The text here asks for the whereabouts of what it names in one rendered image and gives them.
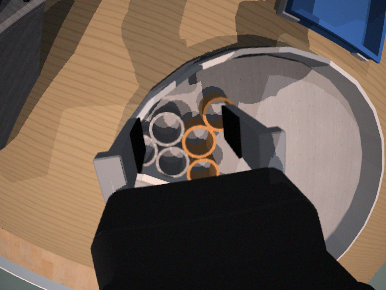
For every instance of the steel bushing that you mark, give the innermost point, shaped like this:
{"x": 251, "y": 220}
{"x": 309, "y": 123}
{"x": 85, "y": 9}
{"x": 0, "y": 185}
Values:
{"x": 151, "y": 155}
{"x": 172, "y": 170}
{"x": 166, "y": 139}

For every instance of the blue open crate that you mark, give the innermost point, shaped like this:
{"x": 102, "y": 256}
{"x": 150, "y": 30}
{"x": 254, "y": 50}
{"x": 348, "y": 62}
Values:
{"x": 362, "y": 22}

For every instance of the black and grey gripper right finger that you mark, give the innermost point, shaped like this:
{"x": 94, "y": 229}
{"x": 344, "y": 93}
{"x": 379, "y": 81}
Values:
{"x": 258, "y": 145}

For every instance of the bronze bushing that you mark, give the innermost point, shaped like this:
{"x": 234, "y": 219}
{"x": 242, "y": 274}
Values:
{"x": 205, "y": 103}
{"x": 213, "y": 170}
{"x": 200, "y": 150}

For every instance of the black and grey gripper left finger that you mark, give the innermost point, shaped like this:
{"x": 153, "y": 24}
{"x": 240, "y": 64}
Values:
{"x": 117, "y": 168}

